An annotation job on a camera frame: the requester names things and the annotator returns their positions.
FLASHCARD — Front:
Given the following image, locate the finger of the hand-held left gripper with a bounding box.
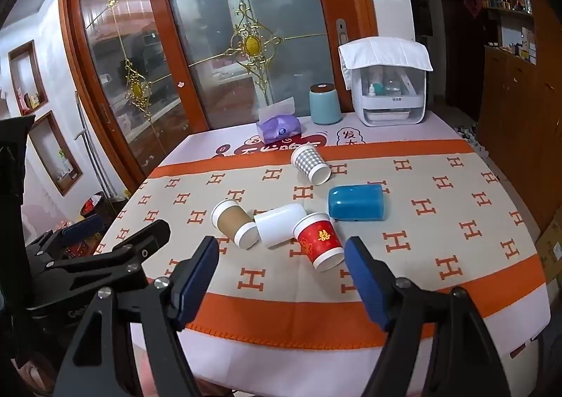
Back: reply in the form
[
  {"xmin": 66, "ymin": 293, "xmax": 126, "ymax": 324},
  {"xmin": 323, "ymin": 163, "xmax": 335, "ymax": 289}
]
[
  {"xmin": 25, "ymin": 213, "xmax": 106, "ymax": 267},
  {"xmin": 43, "ymin": 219, "xmax": 172, "ymax": 306}
]

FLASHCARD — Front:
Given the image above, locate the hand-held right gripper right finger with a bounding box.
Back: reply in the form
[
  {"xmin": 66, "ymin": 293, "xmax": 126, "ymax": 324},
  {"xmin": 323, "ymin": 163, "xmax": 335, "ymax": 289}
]
[{"xmin": 344, "ymin": 236, "xmax": 512, "ymax": 397}]

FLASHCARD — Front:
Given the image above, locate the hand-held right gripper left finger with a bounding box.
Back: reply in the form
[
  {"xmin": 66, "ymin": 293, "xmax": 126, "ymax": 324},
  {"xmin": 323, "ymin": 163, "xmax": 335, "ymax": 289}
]
[{"xmin": 53, "ymin": 235, "xmax": 220, "ymax": 397}]

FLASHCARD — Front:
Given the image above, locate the red paper cup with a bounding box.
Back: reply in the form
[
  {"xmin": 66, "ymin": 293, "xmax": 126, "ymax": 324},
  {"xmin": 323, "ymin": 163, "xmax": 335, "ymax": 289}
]
[{"xmin": 293, "ymin": 213, "xmax": 345, "ymax": 272}]

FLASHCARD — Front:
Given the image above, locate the brown sleeved paper cup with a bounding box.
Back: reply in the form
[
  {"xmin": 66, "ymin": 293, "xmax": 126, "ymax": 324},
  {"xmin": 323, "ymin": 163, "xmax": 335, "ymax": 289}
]
[{"xmin": 211, "ymin": 199, "xmax": 260, "ymax": 248}]

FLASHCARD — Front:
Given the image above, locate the blue plastic cup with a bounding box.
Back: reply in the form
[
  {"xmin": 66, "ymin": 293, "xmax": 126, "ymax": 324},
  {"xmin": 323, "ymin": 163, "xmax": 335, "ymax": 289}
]
[{"xmin": 327, "ymin": 184, "xmax": 390, "ymax": 222}]

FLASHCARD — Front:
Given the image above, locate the white plastic cup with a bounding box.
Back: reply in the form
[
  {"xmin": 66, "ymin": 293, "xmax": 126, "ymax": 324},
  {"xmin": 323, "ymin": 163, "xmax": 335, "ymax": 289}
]
[{"xmin": 254, "ymin": 203, "xmax": 307, "ymax": 248}]

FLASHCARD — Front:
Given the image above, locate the grey checked paper cup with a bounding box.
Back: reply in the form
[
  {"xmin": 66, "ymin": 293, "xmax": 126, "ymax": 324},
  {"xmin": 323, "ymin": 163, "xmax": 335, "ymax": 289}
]
[{"xmin": 290, "ymin": 144, "xmax": 332, "ymax": 186}]

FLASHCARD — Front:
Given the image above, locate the black trash bin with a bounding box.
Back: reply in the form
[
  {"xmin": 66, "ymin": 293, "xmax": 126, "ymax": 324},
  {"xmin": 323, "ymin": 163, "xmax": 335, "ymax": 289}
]
[{"xmin": 79, "ymin": 191, "xmax": 108, "ymax": 226}]

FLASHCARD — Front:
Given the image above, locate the metal mop pole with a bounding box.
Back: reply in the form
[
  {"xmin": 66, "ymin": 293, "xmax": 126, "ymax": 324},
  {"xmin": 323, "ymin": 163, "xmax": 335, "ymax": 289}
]
[{"xmin": 74, "ymin": 92, "xmax": 117, "ymax": 200}]

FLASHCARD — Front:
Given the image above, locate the orange beige patterned blanket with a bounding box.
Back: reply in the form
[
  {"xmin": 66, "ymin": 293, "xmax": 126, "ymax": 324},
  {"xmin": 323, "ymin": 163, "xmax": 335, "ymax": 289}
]
[{"xmin": 94, "ymin": 139, "xmax": 547, "ymax": 351}]

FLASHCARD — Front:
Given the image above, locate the wooden framed glass sliding door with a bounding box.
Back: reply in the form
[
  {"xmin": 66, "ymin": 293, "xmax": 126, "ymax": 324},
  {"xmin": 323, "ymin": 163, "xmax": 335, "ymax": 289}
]
[
  {"xmin": 59, "ymin": 0, "xmax": 207, "ymax": 191},
  {"xmin": 156, "ymin": 0, "xmax": 379, "ymax": 134}
]

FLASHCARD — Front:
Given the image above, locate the purple tissue box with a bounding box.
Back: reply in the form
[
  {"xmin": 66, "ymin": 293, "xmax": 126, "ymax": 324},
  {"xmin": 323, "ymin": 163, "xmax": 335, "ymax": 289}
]
[{"xmin": 256, "ymin": 98, "xmax": 305, "ymax": 145}]

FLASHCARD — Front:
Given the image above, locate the teal canister with brown lid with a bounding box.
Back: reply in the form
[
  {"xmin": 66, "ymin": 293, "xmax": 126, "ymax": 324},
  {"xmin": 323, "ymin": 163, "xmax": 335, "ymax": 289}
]
[{"xmin": 309, "ymin": 83, "xmax": 342, "ymax": 125}]

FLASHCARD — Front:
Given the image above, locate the cardboard box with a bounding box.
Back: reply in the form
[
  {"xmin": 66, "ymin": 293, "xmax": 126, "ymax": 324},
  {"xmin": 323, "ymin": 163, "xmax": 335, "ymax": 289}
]
[{"xmin": 533, "ymin": 208, "xmax": 562, "ymax": 284}]

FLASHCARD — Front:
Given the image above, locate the white countertop sterilizer box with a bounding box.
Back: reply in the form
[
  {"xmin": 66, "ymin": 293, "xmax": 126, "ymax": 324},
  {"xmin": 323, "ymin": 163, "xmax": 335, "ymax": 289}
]
[{"xmin": 350, "ymin": 65, "xmax": 427, "ymax": 127}]

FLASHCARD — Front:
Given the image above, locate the wooden shelf cabinet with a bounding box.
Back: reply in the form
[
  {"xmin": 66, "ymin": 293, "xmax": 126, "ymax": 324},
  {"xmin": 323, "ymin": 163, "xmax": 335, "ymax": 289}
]
[{"xmin": 470, "ymin": 0, "xmax": 562, "ymax": 244}]

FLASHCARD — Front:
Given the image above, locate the white folded towel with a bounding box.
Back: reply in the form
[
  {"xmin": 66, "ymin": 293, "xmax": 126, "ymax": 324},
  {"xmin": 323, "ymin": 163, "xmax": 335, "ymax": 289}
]
[{"xmin": 338, "ymin": 36, "xmax": 434, "ymax": 82}]

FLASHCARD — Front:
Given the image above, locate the dark wooden door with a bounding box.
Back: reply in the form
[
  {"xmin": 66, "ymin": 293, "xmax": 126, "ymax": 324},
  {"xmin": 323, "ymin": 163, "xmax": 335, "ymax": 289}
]
[{"xmin": 434, "ymin": 0, "xmax": 488, "ymax": 121}]

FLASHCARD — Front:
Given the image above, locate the large wooden wall niche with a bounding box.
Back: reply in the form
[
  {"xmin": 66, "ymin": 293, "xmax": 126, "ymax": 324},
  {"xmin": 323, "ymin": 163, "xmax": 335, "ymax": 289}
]
[{"xmin": 28, "ymin": 111, "xmax": 84, "ymax": 197}]

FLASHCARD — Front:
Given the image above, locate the small wooden wall niche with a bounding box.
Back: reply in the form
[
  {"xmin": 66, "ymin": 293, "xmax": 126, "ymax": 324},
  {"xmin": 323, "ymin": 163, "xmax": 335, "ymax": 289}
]
[{"xmin": 8, "ymin": 40, "xmax": 49, "ymax": 117}]

